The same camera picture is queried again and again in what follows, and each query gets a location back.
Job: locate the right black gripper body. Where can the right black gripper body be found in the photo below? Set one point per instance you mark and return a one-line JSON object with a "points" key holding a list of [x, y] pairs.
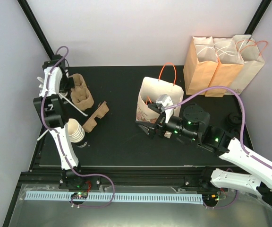
{"points": [[160, 124]]}

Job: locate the left black frame post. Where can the left black frame post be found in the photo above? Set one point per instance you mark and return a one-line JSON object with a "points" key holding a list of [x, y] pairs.
{"points": [[38, 31]]}

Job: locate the black paper cup stack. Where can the black paper cup stack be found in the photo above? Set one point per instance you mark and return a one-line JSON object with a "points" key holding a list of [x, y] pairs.
{"points": [[82, 143]]}

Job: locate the black coffee lid back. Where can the black coffee lid back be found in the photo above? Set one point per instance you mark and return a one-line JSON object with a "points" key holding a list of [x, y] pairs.
{"points": [[234, 118]]}

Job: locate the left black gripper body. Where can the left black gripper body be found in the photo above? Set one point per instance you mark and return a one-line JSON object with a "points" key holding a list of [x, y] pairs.
{"points": [[65, 85]]}

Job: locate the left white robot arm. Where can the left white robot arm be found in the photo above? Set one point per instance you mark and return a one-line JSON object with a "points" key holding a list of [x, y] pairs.
{"points": [[51, 110]]}

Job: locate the black coffee lid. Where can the black coffee lid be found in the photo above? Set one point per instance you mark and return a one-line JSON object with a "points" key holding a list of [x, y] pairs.
{"points": [[234, 131], [234, 118]]}

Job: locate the right black frame post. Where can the right black frame post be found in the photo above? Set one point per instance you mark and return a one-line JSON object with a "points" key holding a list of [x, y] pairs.
{"points": [[263, 6]]}

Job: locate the light blue cable duct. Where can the light blue cable duct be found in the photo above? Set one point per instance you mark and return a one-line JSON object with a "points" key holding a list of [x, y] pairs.
{"points": [[117, 197]]}

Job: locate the black frame post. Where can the black frame post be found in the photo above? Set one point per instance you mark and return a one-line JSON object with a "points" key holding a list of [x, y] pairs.
{"points": [[38, 31], [263, 6]]}

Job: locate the back-left pulp cup carrier stack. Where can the back-left pulp cup carrier stack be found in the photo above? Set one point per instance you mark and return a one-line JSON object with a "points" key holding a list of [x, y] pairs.
{"points": [[80, 93]]}

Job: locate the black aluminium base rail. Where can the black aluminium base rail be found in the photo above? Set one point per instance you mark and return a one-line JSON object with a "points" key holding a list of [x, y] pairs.
{"points": [[192, 179]]}

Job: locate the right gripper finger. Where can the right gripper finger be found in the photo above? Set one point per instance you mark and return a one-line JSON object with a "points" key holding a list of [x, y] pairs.
{"points": [[148, 129], [154, 107]]}

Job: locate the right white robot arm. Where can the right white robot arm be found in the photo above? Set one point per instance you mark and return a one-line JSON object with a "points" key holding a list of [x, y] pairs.
{"points": [[194, 125]]}

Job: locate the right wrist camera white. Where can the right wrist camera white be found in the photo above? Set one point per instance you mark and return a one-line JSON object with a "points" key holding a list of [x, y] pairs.
{"points": [[162, 102]]}

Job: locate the stack of white paper cups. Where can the stack of white paper cups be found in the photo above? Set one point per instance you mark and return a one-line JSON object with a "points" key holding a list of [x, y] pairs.
{"points": [[75, 131]]}

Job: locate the white bag orange handles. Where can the white bag orange handles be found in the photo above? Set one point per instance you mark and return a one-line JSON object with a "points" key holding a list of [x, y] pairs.
{"points": [[251, 52]]}

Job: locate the printed Cream Bear paper bag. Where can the printed Cream Bear paper bag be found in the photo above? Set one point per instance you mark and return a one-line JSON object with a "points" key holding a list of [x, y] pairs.
{"points": [[152, 114]]}

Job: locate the orange paper bag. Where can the orange paper bag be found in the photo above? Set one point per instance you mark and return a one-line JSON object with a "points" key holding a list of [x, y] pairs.
{"points": [[230, 62], [200, 65]]}

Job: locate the left orange paper bag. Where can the left orange paper bag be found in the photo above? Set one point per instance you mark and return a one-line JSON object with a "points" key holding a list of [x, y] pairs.
{"points": [[200, 65]]}

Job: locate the middle orange paper bag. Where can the middle orange paper bag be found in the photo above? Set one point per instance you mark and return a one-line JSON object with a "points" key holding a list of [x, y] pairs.
{"points": [[230, 62]]}

